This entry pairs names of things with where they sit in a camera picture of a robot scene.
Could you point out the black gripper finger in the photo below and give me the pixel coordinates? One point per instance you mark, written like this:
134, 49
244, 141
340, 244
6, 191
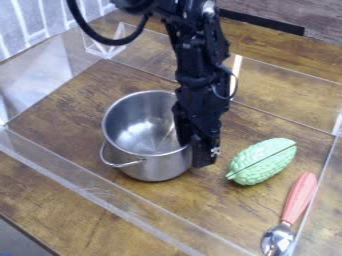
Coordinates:
205, 149
181, 125

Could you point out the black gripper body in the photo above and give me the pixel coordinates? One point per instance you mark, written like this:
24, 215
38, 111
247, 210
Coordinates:
203, 98

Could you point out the silver metal pot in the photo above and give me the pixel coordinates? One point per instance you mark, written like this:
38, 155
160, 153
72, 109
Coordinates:
140, 142

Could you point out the green bitter gourd toy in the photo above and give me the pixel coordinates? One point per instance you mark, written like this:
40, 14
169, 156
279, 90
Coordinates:
261, 161

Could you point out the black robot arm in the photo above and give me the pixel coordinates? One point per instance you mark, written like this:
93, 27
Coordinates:
200, 47

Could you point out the clear acrylic barrier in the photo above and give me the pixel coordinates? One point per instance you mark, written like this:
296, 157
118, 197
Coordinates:
96, 183

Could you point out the black bar on table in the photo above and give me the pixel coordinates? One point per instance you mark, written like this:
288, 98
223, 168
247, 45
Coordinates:
263, 22

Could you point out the red handled metal spoon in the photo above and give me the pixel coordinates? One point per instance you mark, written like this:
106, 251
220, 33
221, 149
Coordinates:
277, 238

